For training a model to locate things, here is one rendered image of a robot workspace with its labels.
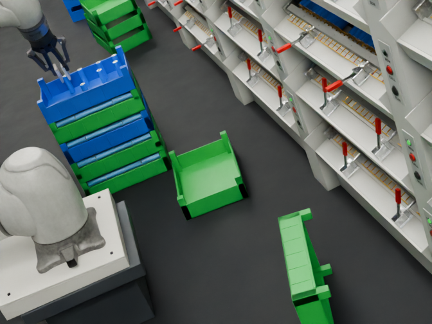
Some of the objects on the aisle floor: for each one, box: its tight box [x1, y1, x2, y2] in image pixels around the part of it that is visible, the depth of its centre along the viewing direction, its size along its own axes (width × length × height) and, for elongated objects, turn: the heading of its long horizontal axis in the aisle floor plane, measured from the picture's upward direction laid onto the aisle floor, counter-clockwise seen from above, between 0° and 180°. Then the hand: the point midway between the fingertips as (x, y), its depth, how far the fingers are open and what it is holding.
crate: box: [80, 125, 172, 197], centre depth 277 cm, size 30×20×8 cm
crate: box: [168, 131, 249, 221], centre depth 252 cm, size 30×20×8 cm
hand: (62, 72), depth 262 cm, fingers closed, pressing on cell
